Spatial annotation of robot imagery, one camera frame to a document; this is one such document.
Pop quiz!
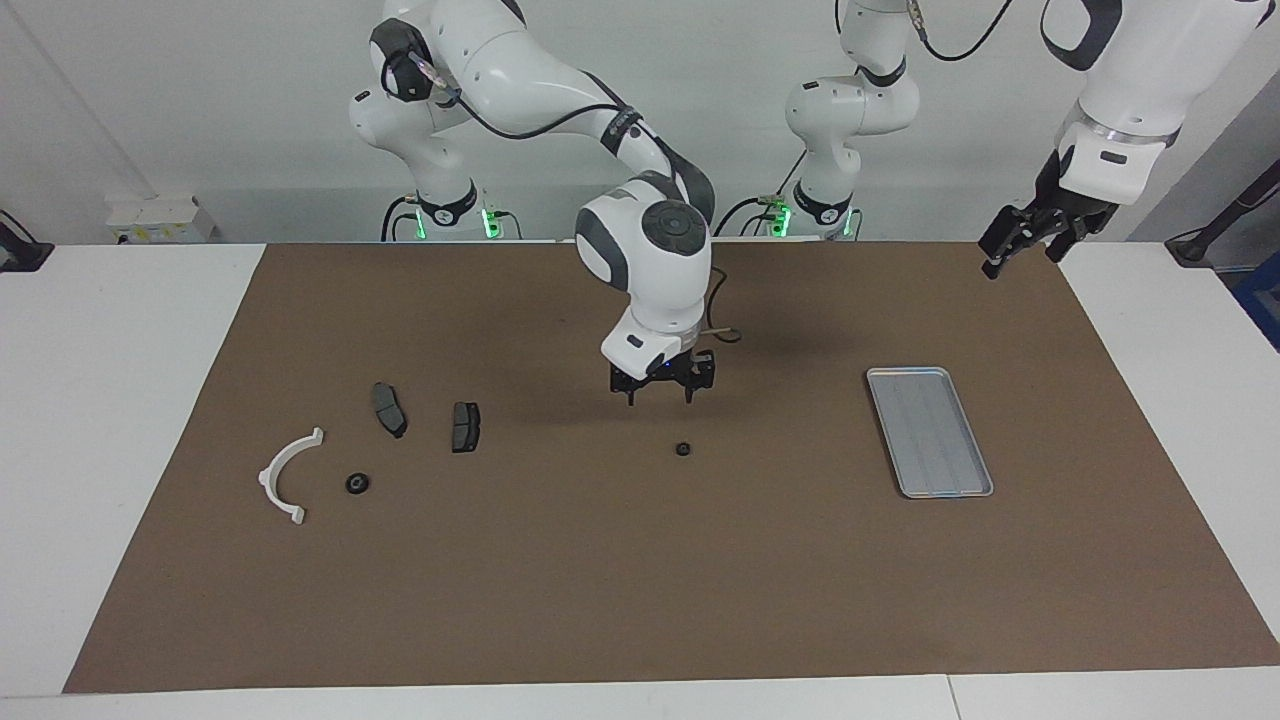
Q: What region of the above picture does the silver metal tray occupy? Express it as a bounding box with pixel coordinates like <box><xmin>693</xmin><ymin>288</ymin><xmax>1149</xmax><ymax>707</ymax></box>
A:
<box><xmin>866</xmin><ymin>366</ymin><xmax>996</xmax><ymax>500</ymax></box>

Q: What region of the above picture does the brown table mat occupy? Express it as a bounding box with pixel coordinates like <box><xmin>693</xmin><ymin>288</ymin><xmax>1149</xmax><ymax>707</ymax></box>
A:
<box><xmin>62</xmin><ymin>242</ymin><xmax>1280</xmax><ymax>695</ymax></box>

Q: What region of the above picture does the blue crate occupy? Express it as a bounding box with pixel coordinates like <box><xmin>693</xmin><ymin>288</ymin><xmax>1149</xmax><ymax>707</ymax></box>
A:
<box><xmin>1232</xmin><ymin>255</ymin><xmax>1280</xmax><ymax>353</ymax></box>

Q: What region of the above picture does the curved dark brake pad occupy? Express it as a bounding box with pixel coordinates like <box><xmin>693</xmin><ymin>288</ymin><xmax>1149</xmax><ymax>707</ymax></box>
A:
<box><xmin>371</xmin><ymin>382</ymin><xmax>409</xmax><ymax>440</ymax></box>

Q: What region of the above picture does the white socket box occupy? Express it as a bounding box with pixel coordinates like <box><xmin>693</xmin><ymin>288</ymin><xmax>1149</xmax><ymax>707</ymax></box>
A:
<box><xmin>106</xmin><ymin>194</ymin><xmax>217</xmax><ymax>245</ymax></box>

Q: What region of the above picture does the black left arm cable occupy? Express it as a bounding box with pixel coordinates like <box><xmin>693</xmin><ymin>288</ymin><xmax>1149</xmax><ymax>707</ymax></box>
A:
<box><xmin>905</xmin><ymin>0</ymin><xmax>1013</xmax><ymax>63</ymax></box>

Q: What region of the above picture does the white semicircular plastic bracket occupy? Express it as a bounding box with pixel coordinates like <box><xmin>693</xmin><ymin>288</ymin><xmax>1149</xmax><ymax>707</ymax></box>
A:
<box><xmin>257</xmin><ymin>427</ymin><xmax>326</xmax><ymax>526</ymax></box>

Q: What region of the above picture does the black clamp mount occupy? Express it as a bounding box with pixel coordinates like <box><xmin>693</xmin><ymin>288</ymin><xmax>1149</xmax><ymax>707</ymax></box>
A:
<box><xmin>0</xmin><ymin>208</ymin><xmax>54</xmax><ymax>274</ymax></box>

